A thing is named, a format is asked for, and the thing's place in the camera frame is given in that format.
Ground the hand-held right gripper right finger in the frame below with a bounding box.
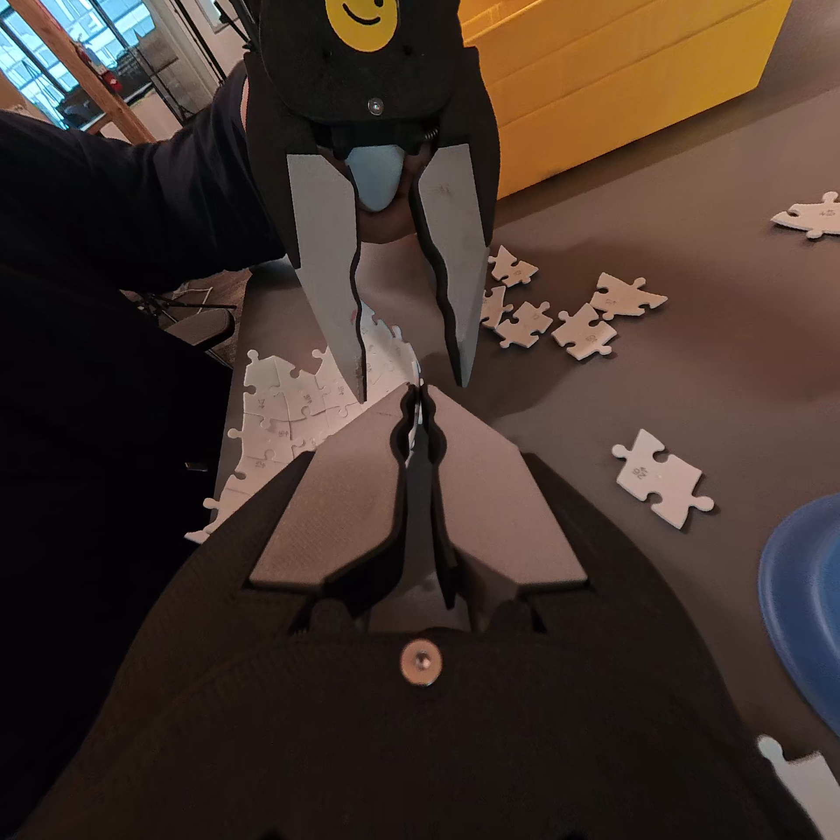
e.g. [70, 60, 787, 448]
[422, 385, 589, 609]

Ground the yellow plastic bin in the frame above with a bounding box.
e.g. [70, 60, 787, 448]
[459, 0, 795, 201]

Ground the person's left forearm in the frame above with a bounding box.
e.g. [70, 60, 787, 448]
[0, 66, 293, 290]

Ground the single white puzzle piece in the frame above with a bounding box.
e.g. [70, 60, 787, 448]
[612, 428, 715, 531]
[756, 734, 840, 840]
[771, 192, 840, 239]

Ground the person's left hand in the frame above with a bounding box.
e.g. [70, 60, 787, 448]
[357, 152, 435, 245]

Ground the wooden post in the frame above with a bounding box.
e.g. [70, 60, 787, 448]
[10, 0, 158, 142]

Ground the black metal chair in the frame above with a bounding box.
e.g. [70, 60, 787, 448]
[125, 289, 237, 368]

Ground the partly built puzzle ball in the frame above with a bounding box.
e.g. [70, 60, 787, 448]
[184, 305, 426, 546]

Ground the blue plastic stand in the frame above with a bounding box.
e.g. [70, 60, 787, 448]
[758, 493, 840, 736]

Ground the loose group of puzzle pieces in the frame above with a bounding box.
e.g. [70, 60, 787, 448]
[479, 245, 669, 361]

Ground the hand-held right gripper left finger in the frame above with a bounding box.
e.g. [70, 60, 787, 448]
[248, 384, 419, 621]

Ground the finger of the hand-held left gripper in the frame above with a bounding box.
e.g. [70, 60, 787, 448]
[286, 152, 367, 404]
[410, 144, 490, 389]

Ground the person's dark clothed torso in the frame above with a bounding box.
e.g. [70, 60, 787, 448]
[0, 262, 234, 840]

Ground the black-framed window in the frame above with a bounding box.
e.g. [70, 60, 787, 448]
[0, 0, 158, 129]

